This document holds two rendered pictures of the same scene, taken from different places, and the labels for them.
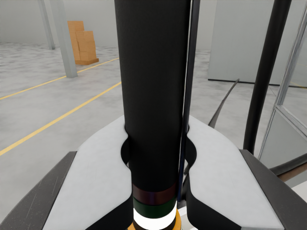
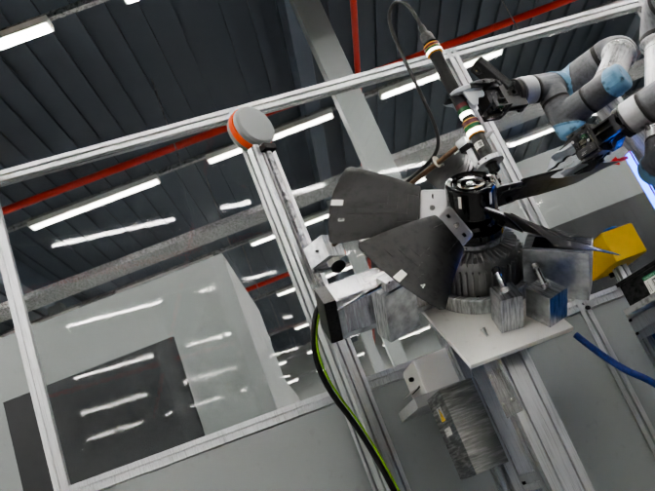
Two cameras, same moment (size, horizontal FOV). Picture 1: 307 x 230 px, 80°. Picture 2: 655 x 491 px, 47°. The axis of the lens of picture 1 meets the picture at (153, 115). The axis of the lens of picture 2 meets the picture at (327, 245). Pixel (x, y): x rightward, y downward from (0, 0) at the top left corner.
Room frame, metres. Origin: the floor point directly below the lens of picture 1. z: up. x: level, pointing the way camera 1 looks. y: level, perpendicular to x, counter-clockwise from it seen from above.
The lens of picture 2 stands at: (1.16, 1.42, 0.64)
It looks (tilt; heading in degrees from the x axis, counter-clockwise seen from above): 19 degrees up; 248
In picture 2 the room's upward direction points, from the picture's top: 22 degrees counter-clockwise
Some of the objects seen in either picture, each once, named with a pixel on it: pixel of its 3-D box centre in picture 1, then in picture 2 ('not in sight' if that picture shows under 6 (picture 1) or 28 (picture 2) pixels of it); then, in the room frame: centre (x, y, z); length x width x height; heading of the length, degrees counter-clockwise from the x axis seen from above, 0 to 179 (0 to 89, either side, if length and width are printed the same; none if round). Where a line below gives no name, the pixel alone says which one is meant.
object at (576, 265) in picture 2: not in sight; (558, 266); (0.04, -0.02, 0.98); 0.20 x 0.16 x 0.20; 81
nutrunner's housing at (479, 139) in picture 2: not in sight; (456, 95); (0.09, 0.00, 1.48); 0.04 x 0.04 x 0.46
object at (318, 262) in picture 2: not in sight; (323, 252); (0.37, -0.56, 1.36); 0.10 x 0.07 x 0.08; 116
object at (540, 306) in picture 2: not in sight; (546, 301); (0.13, -0.01, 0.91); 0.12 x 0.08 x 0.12; 81
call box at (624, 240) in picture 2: not in sight; (612, 254); (-0.31, -0.23, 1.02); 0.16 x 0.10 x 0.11; 81
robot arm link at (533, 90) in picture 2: not in sight; (523, 92); (-0.11, -0.01, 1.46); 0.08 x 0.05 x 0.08; 91
